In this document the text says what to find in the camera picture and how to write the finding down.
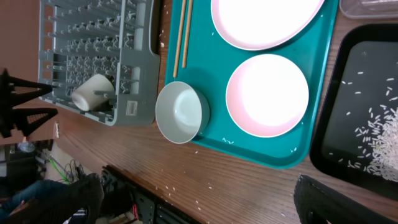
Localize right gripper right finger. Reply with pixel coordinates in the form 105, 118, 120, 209
293, 175, 397, 224

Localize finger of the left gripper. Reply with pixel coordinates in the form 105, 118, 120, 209
12, 108, 58, 137
1, 68, 53, 108

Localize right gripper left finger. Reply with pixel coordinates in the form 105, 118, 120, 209
6, 173, 104, 224

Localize white cup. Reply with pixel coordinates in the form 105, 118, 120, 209
71, 74, 114, 111

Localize pile of rice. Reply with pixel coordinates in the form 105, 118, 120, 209
329, 70, 398, 183

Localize small pink bowl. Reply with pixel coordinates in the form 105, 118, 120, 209
225, 54, 309, 138

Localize large white plate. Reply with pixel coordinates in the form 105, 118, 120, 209
211, 0, 324, 51

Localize grey dish rack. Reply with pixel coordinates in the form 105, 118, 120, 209
38, 0, 160, 126

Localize grey bowl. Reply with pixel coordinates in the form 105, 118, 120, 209
155, 81, 210, 144

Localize black tray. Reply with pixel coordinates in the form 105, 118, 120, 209
310, 24, 397, 200

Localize teal plastic tray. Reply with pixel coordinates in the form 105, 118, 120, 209
165, 1, 339, 169

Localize clear bin lid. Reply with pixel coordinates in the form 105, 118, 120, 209
339, 0, 397, 19

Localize left wooden chopstick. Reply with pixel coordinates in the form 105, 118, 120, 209
173, 0, 187, 78

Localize wooden chopstick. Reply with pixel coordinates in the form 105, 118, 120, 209
182, 0, 193, 68
173, 0, 187, 78

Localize right wooden chopstick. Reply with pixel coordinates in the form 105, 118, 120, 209
182, 0, 193, 68

